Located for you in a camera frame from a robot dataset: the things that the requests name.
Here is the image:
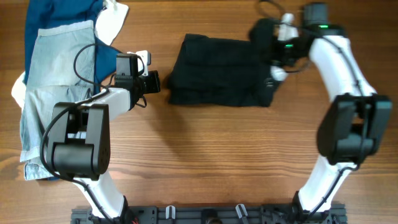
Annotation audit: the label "black shorts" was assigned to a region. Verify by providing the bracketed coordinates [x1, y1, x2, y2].
[167, 19, 281, 107]

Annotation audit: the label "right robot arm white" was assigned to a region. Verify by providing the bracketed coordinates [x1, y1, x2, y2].
[270, 2, 392, 220]

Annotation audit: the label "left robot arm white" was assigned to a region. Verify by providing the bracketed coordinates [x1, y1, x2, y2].
[40, 50, 160, 223]

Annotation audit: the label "white garment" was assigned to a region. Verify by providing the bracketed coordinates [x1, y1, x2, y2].
[95, 0, 129, 45]

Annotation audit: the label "light denim shorts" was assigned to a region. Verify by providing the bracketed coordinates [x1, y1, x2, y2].
[20, 21, 95, 180]

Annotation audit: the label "blue garment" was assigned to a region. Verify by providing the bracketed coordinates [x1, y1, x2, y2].
[24, 1, 117, 93]

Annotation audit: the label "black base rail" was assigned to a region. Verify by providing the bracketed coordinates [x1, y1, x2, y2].
[70, 203, 348, 224]

